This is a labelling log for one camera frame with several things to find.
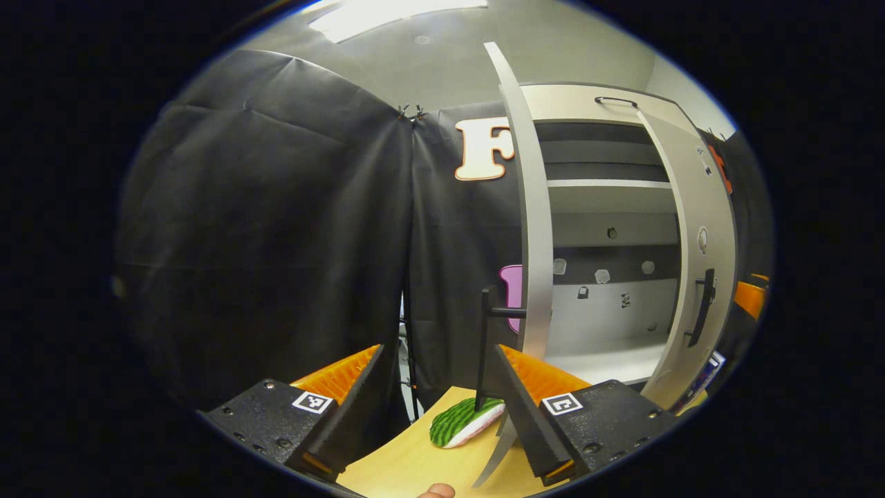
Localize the bluish book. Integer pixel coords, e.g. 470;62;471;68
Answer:
673;349;727;416

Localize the ceiling light panel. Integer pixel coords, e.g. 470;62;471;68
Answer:
307;0;489;44

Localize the watermelon pattern coaster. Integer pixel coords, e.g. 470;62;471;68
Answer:
428;396;507;450

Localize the cabinet door with cherry sticker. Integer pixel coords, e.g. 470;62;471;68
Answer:
635;107;740;413

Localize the black backdrop cloth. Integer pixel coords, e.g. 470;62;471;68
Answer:
113;48;774;417

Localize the cabinet door with camera sticker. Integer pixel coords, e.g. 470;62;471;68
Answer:
472;41;556;489

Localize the white and grey cabinet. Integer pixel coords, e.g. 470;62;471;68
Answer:
518;81;741;389

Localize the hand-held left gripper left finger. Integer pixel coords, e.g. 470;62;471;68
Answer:
197;343;386;483

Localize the black door bar handle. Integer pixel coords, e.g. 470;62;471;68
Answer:
684;268;718;349
474;285;528;413

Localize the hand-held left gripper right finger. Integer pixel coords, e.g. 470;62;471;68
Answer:
492;343;682;486

